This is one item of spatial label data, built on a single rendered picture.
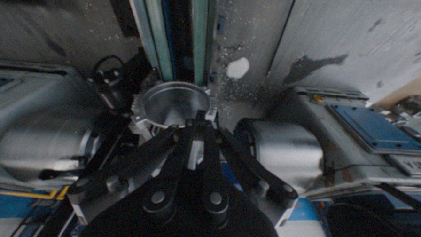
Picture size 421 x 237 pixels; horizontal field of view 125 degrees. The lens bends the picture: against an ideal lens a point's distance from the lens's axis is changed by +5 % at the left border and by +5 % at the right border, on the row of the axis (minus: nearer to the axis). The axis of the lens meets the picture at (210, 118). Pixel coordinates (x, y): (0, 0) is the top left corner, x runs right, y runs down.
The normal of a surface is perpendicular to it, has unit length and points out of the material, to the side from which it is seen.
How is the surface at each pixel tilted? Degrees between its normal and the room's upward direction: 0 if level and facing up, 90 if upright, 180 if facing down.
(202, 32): 0
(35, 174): 24
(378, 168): 90
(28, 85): 90
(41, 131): 73
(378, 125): 90
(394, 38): 0
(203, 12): 0
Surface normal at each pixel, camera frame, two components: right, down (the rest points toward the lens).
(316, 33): -0.01, 0.76
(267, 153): 0.08, -0.29
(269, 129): 0.09, -0.72
